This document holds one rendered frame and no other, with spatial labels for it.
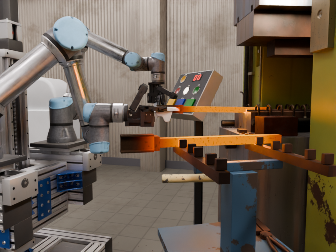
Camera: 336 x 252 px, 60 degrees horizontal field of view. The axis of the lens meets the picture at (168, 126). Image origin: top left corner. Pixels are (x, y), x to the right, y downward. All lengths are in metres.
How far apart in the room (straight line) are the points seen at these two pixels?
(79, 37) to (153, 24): 3.20
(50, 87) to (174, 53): 1.78
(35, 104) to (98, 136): 3.18
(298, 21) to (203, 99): 0.61
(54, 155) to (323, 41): 1.29
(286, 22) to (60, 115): 1.12
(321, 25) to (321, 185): 0.48
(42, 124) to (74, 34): 3.15
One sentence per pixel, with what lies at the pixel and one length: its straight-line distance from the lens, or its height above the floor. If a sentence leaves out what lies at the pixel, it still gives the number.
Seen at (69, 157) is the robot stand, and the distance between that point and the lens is 1.56.
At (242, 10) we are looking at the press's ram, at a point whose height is 1.40.
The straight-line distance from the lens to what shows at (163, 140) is 0.72.
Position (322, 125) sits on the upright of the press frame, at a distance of 1.00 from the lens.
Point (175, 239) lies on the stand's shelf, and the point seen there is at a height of 0.67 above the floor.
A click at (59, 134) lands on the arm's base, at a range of 1.58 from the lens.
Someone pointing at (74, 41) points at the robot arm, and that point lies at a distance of 1.08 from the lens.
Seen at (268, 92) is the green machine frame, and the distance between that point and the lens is 1.44.
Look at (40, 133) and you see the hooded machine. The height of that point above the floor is 0.59.
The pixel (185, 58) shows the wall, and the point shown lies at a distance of 4.32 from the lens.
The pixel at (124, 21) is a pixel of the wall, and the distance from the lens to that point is 4.72.
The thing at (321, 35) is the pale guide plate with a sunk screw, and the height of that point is 1.23.
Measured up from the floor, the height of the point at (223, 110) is 1.00.
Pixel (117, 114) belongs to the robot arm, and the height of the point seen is 0.98.
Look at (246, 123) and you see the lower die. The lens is 1.19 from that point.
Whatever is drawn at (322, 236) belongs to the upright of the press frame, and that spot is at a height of 0.62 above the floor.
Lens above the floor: 1.04
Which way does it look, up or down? 5 degrees down
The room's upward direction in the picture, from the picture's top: straight up
